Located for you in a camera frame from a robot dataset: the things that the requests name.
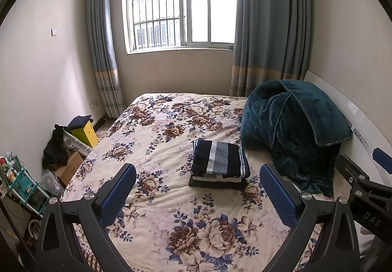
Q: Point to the cardboard box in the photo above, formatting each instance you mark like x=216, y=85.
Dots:
x=66, y=173

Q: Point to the white storage bin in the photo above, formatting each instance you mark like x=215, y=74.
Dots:
x=74, y=144

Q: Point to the blue-grey curtain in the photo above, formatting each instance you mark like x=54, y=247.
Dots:
x=103, y=56
x=272, y=42

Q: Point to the left blue-grey curtain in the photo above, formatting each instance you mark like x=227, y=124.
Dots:
x=103, y=56

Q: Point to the black clothes pile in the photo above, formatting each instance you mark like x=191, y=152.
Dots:
x=55, y=153

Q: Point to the white and black garment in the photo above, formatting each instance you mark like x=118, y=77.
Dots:
x=233, y=183

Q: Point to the yellow box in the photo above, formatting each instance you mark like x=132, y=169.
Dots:
x=86, y=134

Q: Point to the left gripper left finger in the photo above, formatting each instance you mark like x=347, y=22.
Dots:
x=58, y=248

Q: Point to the white headboard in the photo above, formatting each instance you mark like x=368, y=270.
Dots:
x=366, y=136

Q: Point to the teal shelf rack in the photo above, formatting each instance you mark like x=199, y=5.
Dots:
x=19, y=182

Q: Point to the dark navy folded cloth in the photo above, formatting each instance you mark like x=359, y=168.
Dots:
x=79, y=122

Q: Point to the dark teal plush quilt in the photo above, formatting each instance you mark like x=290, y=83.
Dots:
x=301, y=127

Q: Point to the right blue-grey curtain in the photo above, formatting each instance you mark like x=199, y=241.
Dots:
x=272, y=42

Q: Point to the window with metal bars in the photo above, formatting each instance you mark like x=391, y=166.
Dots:
x=155, y=25

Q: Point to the navy patterned knit garment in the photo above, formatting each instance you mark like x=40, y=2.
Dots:
x=215, y=159

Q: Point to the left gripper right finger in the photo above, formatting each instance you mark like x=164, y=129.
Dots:
x=337, y=246

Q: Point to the wall switch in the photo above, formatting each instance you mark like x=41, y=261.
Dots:
x=54, y=32

